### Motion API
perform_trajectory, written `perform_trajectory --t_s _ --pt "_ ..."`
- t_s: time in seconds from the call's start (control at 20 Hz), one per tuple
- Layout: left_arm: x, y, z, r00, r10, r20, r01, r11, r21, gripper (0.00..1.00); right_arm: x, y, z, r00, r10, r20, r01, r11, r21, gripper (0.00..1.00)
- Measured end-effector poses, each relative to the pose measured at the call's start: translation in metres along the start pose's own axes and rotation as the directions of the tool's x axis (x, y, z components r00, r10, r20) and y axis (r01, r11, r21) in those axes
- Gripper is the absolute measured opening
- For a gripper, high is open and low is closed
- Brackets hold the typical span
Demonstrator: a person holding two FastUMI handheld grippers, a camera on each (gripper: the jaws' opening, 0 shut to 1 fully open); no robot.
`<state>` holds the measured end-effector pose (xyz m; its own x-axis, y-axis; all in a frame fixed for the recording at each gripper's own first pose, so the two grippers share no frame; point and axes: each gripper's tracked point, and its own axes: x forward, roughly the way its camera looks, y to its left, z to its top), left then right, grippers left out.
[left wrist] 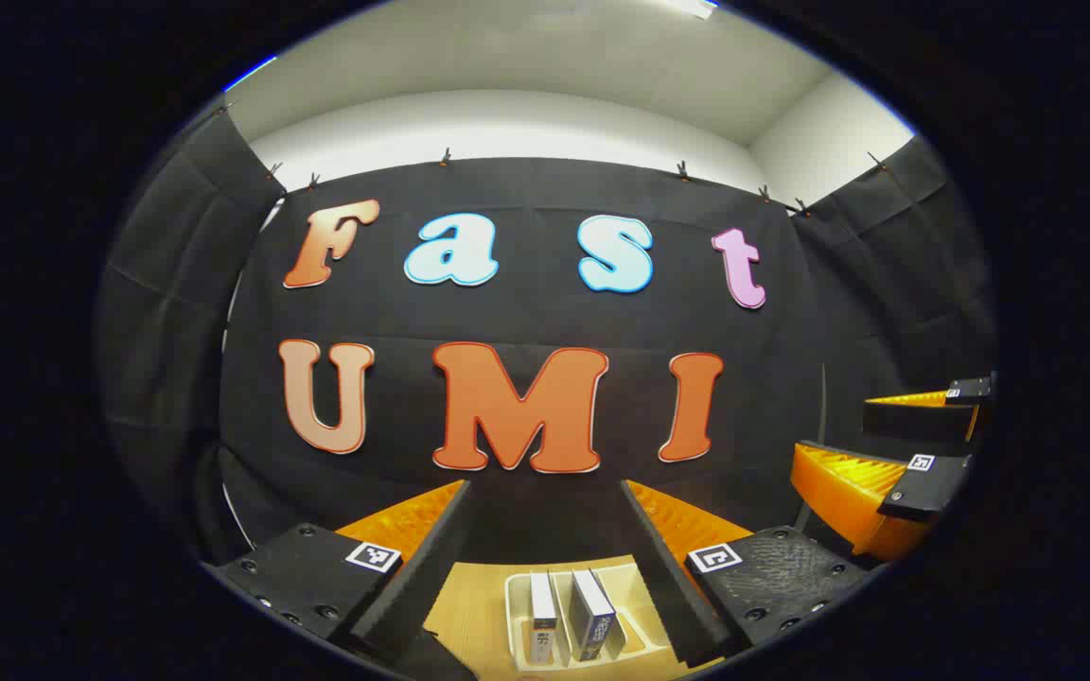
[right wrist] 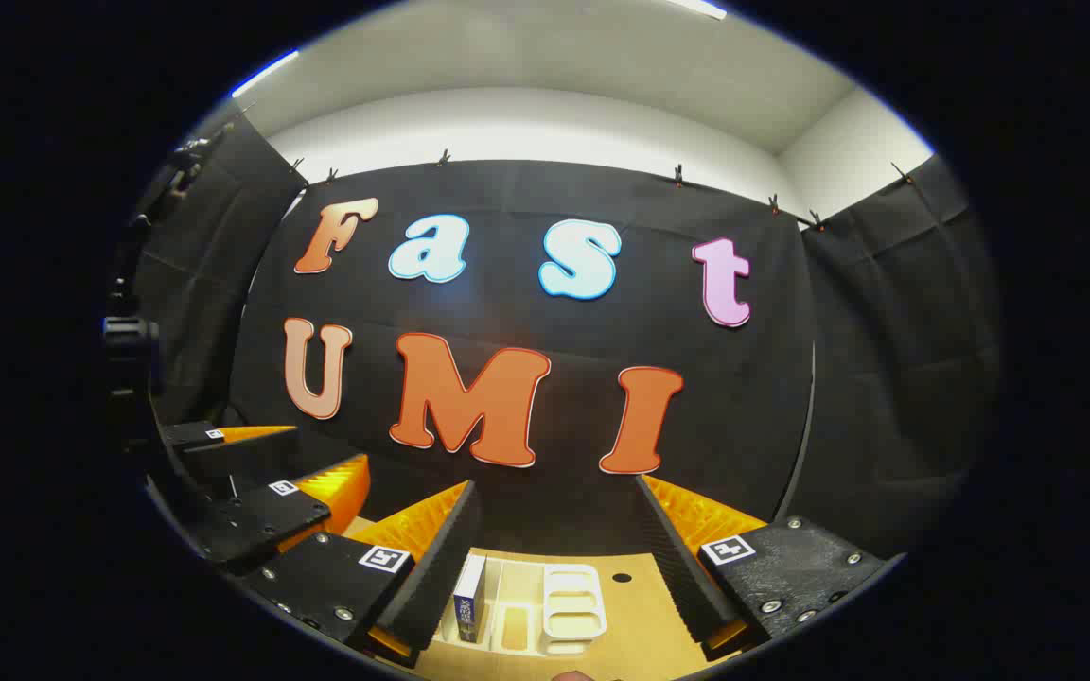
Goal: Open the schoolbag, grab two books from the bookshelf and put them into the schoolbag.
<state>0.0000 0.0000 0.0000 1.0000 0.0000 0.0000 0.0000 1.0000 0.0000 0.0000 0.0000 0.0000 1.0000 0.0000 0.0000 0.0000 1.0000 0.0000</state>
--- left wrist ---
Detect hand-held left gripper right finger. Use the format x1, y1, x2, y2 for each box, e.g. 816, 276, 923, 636
619, 478, 874, 669

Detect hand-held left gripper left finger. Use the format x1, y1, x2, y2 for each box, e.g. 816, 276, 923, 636
212, 478, 475, 663

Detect white bookshelf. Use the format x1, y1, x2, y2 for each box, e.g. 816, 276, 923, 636
504, 563, 677, 674

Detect blue covered book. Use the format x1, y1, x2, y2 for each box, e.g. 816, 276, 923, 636
528, 570, 561, 668
570, 567, 627, 663

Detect row of backdrop clips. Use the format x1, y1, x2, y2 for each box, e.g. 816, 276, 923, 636
219, 99, 887, 218

